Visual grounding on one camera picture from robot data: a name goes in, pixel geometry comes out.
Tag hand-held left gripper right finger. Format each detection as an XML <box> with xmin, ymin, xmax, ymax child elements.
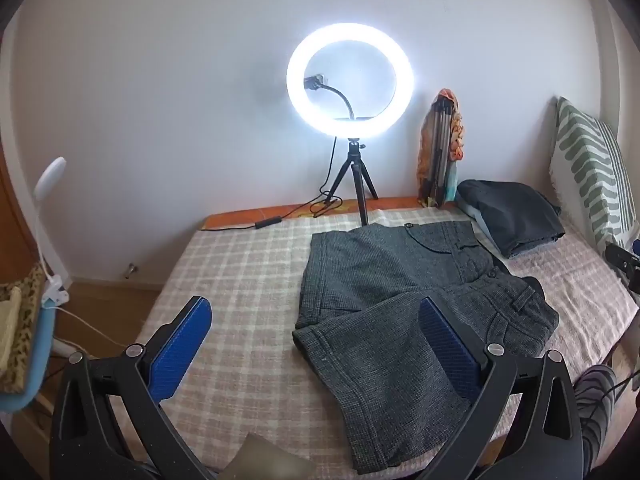
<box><xmin>415</xmin><ymin>296</ymin><xmax>586</xmax><ymax>480</ymax></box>

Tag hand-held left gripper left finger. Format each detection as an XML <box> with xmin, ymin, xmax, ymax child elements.
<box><xmin>49</xmin><ymin>296</ymin><xmax>221</xmax><ymax>480</ymax></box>

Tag grey tweed pants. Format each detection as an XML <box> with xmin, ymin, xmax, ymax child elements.
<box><xmin>291</xmin><ymin>220</ymin><xmax>560</xmax><ymax>475</ymax></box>

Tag beige checkered blanket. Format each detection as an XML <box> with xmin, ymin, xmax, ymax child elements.
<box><xmin>120</xmin><ymin>207</ymin><xmax>640</xmax><ymax>480</ymax></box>

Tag green patterned pillow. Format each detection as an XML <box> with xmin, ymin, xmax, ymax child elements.
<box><xmin>547</xmin><ymin>96</ymin><xmax>640</xmax><ymax>256</ymax></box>

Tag dark folded clothes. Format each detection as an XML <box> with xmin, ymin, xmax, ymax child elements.
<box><xmin>456</xmin><ymin>179</ymin><xmax>567</xmax><ymax>260</ymax></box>

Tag light blue folded cloth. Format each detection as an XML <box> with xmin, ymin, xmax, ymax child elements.
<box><xmin>457</xmin><ymin>195</ymin><xmax>501</xmax><ymax>236</ymax></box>

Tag orange bed sheet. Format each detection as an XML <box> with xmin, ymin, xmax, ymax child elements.
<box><xmin>200</xmin><ymin>197</ymin><xmax>426</xmax><ymax>231</ymax></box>

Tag blue chair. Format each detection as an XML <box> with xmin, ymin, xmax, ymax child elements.
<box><xmin>0</xmin><ymin>300</ymin><xmax>58</xmax><ymax>413</ymax></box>

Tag dull brown flat object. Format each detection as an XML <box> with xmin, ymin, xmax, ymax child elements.
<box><xmin>220</xmin><ymin>432</ymin><xmax>316</xmax><ymax>480</ymax></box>

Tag person's striped trouser leg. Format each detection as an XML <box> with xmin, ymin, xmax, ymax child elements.
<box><xmin>572</xmin><ymin>364</ymin><xmax>618</xmax><ymax>480</ymax></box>

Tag leopard print cloth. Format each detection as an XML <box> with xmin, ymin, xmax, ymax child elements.
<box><xmin>0</xmin><ymin>262</ymin><xmax>46</xmax><ymax>393</ymax></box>

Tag small black tripod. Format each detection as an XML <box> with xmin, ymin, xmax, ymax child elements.
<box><xmin>330</xmin><ymin>137</ymin><xmax>379</xmax><ymax>227</ymax></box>

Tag folded silver tripod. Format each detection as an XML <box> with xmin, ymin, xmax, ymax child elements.
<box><xmin>425</xmin><ymin>100</ymin><xmax>453</xmax><ymax>206</ymax></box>

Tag folded tripod with orange scarf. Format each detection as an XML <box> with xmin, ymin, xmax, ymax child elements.
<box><xmin>416</xmin><ymin>88</ymin><xmax>468</xmax><ymax>208</ymax></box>

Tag wooden cabinet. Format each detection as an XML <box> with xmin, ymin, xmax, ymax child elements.
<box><xmin>0</xmin><ymin>145</ymin><xmax>38</xmax><ymax>273</ymax></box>

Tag white clip lamp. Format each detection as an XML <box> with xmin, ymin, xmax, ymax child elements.
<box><xmin>32</xmin><ymin>156</ymin><xmax>71</xmax><ymax>308</ymax></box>

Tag white cable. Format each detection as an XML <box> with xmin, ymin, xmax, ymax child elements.
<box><xmin>47</xmin><ymin>305</ymin><xmax>151</xmax><ymax>361</ymax></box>

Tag black ring light cable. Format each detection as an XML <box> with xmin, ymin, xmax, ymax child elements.
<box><xmin>199</xmin><ymin>136</ymin><xmax>351</xmax><ymax>232</ymax></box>

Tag white ring light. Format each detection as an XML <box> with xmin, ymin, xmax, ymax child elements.
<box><xmin>286</xmin><ymin>22</ymin><xmax>416</xmax><ymax>140</ymax></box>

